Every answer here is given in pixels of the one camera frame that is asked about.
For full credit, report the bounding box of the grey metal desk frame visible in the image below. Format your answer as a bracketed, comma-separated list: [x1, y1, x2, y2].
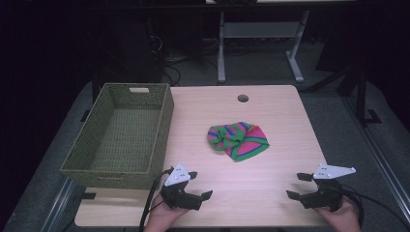
[217, 10, 310, 85]

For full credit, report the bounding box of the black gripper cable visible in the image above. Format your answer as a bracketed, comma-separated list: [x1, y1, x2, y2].
[138, 166, 175, 232]
[337, 184, 410, 230]

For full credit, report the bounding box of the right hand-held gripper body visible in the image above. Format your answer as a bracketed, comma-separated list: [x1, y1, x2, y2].
[299, 162, 357, 213]

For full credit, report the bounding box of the person's left hand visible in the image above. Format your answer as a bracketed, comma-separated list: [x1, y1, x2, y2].
[143, 192, 190, 232]

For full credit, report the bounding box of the dark metal stand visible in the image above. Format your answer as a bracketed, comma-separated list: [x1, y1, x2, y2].
[337, 64, 383, 128]

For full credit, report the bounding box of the aluminium rail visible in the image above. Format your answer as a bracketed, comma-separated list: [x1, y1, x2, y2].
[341, 96, 410, 225]
[40, 177, 79, 232]

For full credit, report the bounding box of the tangle of floor cables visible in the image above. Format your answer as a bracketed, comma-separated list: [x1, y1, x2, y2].
[147, 34, 220, 87]

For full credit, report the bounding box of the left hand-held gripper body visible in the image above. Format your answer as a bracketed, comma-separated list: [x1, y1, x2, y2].
[160, 162, 204, 212]

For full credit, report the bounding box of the striped pink green cloth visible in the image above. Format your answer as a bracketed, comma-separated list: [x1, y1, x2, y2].
[206, 121, 271, 163]

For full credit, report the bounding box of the person's right hand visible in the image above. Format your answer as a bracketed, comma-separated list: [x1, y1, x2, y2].
[313, 195, 362, 232]

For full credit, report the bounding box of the green woven basket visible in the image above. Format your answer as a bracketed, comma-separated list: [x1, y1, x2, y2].
[60, 82, 175, 190]

